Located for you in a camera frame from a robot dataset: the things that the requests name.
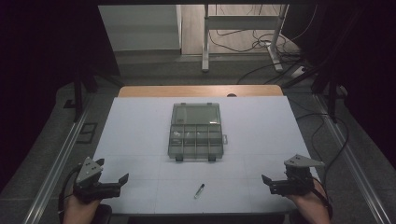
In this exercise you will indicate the small clear black-capped tube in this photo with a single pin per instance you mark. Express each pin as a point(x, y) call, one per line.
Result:
point(199, 191)

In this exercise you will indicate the clear grey compartment box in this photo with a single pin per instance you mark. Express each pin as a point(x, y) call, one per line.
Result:
point(195, 137)

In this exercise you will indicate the person's right hand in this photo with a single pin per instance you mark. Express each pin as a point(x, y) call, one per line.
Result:
point(306, 196)

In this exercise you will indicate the white panel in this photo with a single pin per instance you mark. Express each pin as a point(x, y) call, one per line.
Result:
point(140, 28)

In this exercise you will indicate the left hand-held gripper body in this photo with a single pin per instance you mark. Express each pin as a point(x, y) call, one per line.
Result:
point(90, 183)

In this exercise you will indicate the white desk frame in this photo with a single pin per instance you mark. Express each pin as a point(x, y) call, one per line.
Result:
point(239, 22)

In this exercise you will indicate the dark floor socket plate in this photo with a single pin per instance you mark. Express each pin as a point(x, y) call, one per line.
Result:
point(87, 133)

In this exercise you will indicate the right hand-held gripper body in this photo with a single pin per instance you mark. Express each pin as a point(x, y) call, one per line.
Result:
point(295, 182)

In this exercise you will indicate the black metal stand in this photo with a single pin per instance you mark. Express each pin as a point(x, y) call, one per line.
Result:
point(330, 77)
point(84, 84)

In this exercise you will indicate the white table mat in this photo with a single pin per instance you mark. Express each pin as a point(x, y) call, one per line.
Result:
point(249, 140)

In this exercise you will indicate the person's left hand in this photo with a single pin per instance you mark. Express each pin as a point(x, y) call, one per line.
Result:
point(81, 205)

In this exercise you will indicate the white power strip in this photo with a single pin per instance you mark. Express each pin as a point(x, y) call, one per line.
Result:
point(299, 72)

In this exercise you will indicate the wooden table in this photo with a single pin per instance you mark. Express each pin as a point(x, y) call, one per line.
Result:
point(186, 91)

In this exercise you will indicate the aluminium rail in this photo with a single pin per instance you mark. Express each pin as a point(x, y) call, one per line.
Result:
point(351, 161)
point(56, 171)

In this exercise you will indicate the small white part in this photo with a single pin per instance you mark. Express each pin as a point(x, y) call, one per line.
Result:
point(176, 134)

